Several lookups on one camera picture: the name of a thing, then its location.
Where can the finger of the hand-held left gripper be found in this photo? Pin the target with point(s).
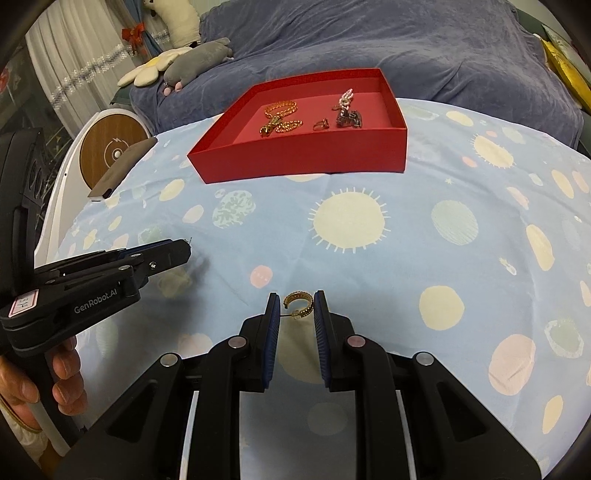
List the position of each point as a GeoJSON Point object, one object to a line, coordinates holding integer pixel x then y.
{"type": "Point", "coordinates": [161, 261]}
{"type": "Point", "coordinates": [111, 257]}

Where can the white curtain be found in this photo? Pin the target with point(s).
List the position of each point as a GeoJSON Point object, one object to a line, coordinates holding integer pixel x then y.
{"type": "Point", "coordinates": [69, 60]}

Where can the cream plush toy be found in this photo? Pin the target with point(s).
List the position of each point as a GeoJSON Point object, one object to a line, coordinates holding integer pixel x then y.
{"type": "Point", "coordinates": [182, 23]}

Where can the pale patterned cushion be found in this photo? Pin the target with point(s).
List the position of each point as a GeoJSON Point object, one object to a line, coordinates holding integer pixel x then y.
{"type": "Point", "coordinates": [561, 37]}

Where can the yellow cushion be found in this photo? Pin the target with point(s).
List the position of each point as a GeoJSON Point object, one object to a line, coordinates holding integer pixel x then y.
{"type": "Point", "coordinates": [565, 69]}

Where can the blue blanket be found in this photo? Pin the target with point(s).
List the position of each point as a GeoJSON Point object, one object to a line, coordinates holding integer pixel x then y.
{"type": "Point", "coordinates": [369, 37]}

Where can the cream flower cushion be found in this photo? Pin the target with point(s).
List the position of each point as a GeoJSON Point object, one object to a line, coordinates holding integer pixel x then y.
{"type": "Point", "coordinates": [143, 74]}

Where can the silver wrist watch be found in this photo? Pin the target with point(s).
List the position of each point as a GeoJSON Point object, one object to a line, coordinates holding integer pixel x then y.
{"type": "Point", "coordinates": [347, 120]}

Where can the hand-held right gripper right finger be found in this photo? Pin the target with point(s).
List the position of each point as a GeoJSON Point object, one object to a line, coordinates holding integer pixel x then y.
{"type": "Point", "coordinates": [323, 341]}

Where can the white pearl strand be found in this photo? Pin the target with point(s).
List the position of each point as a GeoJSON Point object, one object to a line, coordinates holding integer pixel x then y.
{"type": "Point", "coordinates": [345, 98]}

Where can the green sofa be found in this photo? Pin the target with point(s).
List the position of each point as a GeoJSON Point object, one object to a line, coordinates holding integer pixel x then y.
{"type": "Point", "coordinates": [528, 18]}

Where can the red bow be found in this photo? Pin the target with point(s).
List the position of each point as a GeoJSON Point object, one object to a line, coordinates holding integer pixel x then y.
{"type": "Point", "coordinates": [134, 34]}

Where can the grey plush toy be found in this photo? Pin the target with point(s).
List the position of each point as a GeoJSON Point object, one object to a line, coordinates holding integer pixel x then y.
{"type": "Point", "coordinates": [198, 60]}

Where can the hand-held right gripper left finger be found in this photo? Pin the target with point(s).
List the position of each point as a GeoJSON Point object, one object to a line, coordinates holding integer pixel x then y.
{"type": "Point", "coordinates": [272, 341]}

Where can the gold hoop earring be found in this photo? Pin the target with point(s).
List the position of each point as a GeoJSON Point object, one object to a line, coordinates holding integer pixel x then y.
{"type": "Point", "coordinates": [302, 311]}

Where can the red cardboard box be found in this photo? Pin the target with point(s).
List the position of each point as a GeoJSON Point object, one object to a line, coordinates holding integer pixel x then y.
{"type": "Point", "coordinates": [300, 157]}

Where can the person's left hand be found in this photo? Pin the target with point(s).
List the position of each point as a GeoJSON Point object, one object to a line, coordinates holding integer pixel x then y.
{"type": "Point", "coordinates": [69, 392]}

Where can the white appliance with wooden disc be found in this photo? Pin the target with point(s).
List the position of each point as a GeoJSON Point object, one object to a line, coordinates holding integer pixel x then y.
{"type": "Point", "coordinates": [106, 143]}

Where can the grey flat case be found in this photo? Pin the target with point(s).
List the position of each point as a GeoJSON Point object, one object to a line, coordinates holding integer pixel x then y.
{"type": "Point", "coordinates": [120, 168]}

